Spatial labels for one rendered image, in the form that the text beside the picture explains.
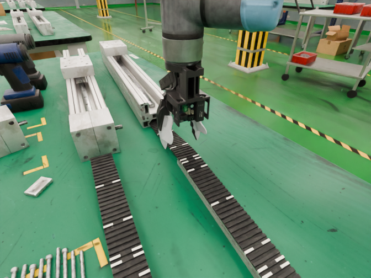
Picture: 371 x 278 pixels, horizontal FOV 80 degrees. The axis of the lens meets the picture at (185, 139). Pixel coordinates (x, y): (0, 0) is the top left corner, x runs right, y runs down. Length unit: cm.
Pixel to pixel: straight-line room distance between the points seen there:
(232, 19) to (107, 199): 38
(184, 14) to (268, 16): 13
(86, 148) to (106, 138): 5
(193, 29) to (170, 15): 4
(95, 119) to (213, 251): 41
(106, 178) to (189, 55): 30
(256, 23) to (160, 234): 38
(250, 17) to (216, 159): 35
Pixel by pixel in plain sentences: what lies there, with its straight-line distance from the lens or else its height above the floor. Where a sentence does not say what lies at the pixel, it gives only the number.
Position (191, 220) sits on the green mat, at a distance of 46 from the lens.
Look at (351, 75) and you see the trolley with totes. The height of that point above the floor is 26.
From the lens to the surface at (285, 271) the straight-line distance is 40.
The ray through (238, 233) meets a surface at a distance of 41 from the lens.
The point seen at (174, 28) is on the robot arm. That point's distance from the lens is 40.
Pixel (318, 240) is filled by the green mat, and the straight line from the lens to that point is 49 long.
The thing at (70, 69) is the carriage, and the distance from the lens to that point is 94.
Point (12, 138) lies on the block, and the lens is 74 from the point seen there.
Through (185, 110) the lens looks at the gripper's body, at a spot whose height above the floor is 95.
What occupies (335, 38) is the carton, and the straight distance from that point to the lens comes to 547.
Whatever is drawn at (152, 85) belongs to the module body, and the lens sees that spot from 79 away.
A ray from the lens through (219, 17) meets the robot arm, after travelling 38.
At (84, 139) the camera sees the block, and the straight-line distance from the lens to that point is 59.
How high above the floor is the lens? 116
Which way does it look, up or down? 35 degrees down
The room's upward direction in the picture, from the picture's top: straight up
